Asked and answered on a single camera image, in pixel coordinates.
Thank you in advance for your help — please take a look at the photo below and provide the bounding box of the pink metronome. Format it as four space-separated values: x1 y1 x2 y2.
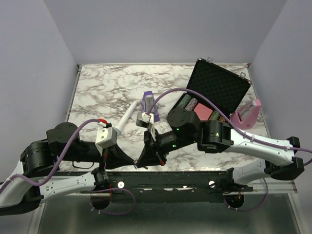
230 99 261 130

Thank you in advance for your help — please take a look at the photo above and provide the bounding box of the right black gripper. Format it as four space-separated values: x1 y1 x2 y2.
136 128 197 168

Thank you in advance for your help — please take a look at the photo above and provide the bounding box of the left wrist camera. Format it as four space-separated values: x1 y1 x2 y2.
95 122 117 154

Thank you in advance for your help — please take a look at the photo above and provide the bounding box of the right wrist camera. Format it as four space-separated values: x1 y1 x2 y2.
136 112 156 140

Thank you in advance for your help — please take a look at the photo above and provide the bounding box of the orange brown chip stack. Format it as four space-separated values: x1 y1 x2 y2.
218 116 228 122

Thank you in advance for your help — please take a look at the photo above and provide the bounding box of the black poker chip case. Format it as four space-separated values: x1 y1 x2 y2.
170 58 252 122

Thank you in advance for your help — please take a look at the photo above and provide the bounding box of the white microphone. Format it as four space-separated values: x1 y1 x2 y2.
114 101 137 136

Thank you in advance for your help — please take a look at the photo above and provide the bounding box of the purple green chip stack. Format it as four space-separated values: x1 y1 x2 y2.
177 94 192 108

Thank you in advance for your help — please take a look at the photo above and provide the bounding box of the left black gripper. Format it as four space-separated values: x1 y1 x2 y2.
59 141 135 175

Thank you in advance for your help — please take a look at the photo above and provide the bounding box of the pink playing card deck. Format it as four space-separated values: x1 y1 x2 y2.
193 103 213 121

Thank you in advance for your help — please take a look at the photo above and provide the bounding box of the purple metronome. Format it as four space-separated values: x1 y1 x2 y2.
141 91 160 122

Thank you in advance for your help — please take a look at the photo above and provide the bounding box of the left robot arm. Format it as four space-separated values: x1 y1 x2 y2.
0 119 134 216

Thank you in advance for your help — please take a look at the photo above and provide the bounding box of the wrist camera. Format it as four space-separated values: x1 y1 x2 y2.
95 122 117 154
136 112 156 140

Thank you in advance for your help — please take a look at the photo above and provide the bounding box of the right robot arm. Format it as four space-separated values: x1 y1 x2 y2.
104 107 305 191

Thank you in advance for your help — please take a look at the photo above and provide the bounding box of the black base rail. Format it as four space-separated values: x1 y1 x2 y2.
60 170 254 203

